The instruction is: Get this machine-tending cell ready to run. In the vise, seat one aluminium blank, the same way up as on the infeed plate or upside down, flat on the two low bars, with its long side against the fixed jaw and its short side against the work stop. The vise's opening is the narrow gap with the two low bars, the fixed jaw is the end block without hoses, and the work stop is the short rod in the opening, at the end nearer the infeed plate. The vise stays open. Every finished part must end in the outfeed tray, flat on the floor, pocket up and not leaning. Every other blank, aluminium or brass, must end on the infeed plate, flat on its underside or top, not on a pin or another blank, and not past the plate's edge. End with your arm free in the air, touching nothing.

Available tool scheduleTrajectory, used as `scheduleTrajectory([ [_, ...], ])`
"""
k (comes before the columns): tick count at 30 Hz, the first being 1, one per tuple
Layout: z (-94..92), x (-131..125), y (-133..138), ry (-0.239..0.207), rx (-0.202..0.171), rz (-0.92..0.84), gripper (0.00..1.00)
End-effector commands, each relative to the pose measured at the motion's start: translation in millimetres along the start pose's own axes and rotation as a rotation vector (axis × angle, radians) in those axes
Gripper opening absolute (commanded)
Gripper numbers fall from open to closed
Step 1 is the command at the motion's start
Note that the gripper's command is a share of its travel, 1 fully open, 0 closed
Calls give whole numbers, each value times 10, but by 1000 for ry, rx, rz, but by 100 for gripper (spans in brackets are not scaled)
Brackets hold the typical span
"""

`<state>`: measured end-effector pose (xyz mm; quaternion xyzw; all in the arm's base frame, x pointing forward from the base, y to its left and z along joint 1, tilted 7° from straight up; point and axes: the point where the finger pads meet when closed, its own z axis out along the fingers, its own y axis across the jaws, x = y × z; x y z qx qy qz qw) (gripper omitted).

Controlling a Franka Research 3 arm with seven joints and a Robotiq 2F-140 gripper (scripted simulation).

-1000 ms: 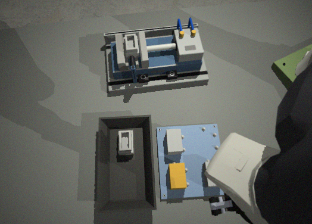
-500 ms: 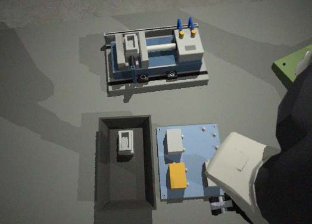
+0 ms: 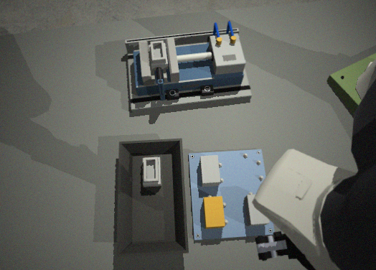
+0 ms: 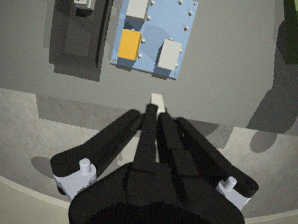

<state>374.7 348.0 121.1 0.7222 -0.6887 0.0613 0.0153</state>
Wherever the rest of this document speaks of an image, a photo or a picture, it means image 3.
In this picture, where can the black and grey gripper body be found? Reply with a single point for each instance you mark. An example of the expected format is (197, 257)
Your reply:
(292, 249)

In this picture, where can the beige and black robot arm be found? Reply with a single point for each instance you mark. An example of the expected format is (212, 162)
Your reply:
(329, 214)

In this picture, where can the yellow rectangular block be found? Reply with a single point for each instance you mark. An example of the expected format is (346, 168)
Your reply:
(213, 212)

